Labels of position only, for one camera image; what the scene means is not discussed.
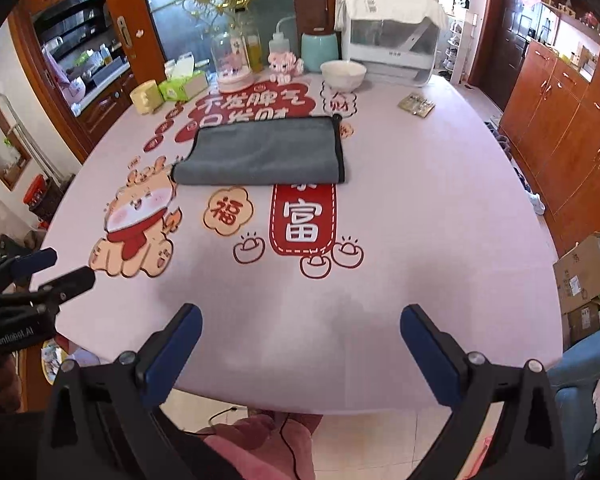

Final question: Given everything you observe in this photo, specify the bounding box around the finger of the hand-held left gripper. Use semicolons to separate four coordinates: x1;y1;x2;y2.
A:
0;265;97;308
0;247;59;292

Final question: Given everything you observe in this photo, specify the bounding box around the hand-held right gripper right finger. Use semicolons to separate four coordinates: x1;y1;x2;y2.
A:
400;304;567;462

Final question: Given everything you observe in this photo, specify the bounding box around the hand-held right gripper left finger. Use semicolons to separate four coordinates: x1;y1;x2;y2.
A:
37;304;203;462

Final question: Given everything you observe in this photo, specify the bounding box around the grey towel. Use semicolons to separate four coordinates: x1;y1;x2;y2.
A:
171;114;347;186

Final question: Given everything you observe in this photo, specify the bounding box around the red container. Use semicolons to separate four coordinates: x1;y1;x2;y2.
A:
22;174;51;211

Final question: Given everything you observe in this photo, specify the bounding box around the pink printed tablecloth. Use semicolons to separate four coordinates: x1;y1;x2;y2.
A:
42;71;567;417

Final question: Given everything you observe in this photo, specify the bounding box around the blue chair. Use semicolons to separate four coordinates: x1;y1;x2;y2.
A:
547;327;600;480

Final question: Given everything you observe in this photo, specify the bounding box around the open cardboard box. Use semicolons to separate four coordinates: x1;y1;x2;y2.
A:
552;231;600;351

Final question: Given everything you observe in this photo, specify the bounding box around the pale yellow mug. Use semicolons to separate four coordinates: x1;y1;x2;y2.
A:
130;81;162;114

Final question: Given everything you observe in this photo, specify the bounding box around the wooden kitchen cupboard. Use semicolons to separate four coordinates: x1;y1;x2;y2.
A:
7;0;167;166

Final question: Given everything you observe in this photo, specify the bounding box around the green tissue box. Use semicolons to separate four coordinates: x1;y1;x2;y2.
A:
158;71;208;102

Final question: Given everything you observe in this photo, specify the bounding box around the small printed packet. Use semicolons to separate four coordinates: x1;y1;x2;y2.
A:
398;92;437;118

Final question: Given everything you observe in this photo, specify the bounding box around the glass dome ornament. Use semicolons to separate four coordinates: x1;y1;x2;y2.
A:
211;32;256;92

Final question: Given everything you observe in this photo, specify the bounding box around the white bowl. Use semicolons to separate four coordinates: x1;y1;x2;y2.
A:
320;60;368;94

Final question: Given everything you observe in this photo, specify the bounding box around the white countertop appliance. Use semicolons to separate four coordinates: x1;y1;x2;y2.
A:
335;0;442;87

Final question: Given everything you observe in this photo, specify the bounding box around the yellow oil bottle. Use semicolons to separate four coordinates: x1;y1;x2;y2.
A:
244;12;264;74

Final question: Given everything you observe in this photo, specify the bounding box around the pink toy figure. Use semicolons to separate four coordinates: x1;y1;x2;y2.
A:
268;51;306;86

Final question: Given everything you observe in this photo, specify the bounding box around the teal canister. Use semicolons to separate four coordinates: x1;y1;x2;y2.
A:
300;29;342;74

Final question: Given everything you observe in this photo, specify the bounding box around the dark wooden door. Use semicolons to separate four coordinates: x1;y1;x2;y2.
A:
467;0;543;111

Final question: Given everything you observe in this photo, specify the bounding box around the white squeeze bottle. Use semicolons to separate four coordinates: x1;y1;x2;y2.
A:
268;17;301;68

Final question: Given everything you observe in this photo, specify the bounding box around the white cloth cover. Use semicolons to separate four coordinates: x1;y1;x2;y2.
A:
335;0;450;33

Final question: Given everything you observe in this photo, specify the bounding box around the black cable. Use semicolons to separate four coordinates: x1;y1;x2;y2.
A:
182;407;303;480

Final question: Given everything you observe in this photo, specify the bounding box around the wooden wall cabinet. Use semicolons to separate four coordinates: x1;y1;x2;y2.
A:
497;0;600;256

